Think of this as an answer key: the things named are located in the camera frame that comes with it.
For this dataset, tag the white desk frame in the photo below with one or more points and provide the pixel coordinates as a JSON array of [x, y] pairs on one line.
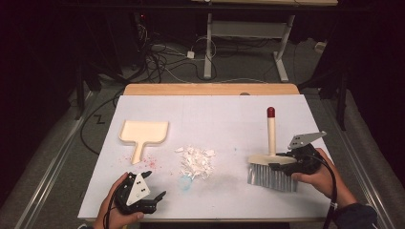
[[248, 28]]

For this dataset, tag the wooden table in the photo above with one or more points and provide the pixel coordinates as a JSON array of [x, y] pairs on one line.
[[207, 89]]

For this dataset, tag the cream hand brush grey bristles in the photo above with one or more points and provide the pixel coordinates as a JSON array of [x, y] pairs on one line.
[[271, 133]]

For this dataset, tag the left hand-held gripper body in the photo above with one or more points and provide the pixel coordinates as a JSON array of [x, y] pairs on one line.
[[137, 191]]

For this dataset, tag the white power strip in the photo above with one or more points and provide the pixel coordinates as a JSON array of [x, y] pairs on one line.
[[320, 46]]

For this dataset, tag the person's right hand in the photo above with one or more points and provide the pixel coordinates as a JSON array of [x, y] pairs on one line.
[[324, 181]]

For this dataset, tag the person's left hand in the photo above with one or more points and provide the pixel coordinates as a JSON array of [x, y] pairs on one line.
[[108, 216]]

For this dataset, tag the aluminium floor rail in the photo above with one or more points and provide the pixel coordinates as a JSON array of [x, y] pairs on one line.
[[366, 181], [47, 178]]

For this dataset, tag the white power adapter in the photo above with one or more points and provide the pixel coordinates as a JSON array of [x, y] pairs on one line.
[[190, 54]]

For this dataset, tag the cream plastic dustpan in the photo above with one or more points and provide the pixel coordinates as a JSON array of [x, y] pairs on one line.
[[144, 132]]

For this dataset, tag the white table mat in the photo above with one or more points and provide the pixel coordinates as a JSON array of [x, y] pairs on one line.
[[216, 120]]

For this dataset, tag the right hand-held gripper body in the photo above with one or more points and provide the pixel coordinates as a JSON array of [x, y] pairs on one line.
[[307, 159]]

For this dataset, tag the scattered red crumbs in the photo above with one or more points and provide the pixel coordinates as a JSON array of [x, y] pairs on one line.
[[148, 162]]

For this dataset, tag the pile of white paper scraps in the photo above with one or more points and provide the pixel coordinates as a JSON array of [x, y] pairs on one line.
[[196, 160]]

